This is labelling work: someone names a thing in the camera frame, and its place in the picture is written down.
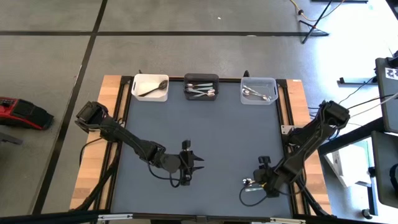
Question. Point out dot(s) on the clear plastic bin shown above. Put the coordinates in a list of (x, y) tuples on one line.
[(258, 81)]

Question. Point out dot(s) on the black aluminium table frame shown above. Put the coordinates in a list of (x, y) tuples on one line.
[(119, 102)]

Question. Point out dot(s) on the wooden table side board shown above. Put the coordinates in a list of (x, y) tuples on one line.
[(297, 102), (109, 87)]

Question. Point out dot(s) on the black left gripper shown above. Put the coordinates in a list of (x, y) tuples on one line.
[(186, 163)]

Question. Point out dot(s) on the red and black device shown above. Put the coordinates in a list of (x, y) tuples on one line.
[(18, 112)]

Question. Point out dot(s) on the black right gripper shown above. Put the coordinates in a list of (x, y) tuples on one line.
[(267, 180)]

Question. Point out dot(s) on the black white marker tag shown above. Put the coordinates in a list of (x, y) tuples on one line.
[(391, 73)]

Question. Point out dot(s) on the grey cart with marker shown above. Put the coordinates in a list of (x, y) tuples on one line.
[(388, 99)]

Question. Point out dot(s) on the black spoon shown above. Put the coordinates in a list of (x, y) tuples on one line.
[(162, 84)]

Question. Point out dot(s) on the black frame bar silver brackets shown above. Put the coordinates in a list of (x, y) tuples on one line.
[(62, 216)]

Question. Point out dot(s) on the black plastic bin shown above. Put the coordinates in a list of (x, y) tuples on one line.
[(200, 77)]

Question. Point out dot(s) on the shiny metal spoon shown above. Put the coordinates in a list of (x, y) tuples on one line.
[(266, 98)]

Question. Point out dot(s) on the silver metal bracket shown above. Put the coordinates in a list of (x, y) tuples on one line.
[(286, 129)]

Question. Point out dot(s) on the black metal frame beam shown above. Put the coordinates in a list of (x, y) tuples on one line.
[(351, 137)]

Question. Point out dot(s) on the black light stand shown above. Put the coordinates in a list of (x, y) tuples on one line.
[(311, 29)]

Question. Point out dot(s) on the white plastic bin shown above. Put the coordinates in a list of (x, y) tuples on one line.
[(143, 82)]

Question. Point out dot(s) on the black stand base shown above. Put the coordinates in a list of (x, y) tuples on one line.
[(345, 82)]

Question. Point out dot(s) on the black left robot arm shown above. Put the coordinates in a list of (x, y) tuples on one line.
[(130, 140)]

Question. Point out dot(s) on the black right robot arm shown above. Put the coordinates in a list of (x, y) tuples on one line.
[(311, 137)]

